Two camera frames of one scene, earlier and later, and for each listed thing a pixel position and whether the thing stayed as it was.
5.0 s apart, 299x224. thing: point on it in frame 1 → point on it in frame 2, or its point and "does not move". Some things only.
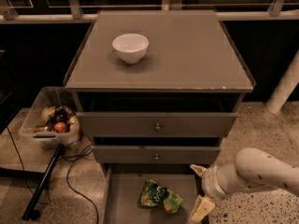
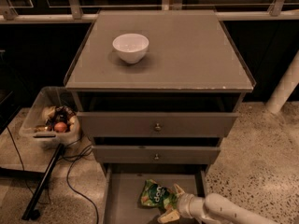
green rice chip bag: (154, 194) does not move
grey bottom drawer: (121, 188) does not move
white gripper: (208, 181) → (184, 204)
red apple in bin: (60, 127) does not move
